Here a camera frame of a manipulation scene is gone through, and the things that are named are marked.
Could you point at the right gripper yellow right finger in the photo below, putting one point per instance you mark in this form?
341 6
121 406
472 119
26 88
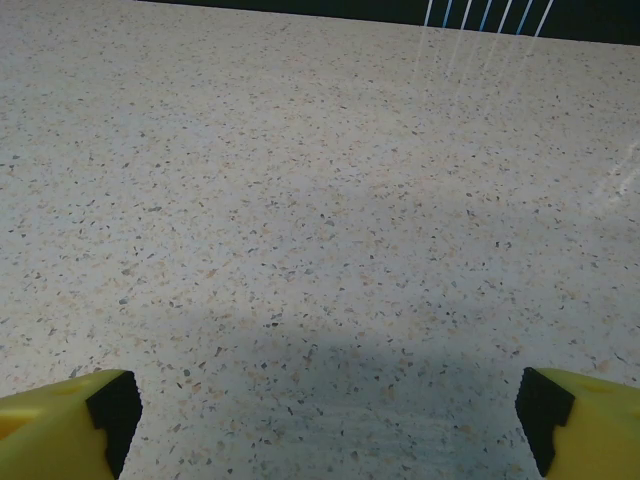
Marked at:
605 435

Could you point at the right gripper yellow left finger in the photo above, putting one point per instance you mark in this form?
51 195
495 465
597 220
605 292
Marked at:
45 440

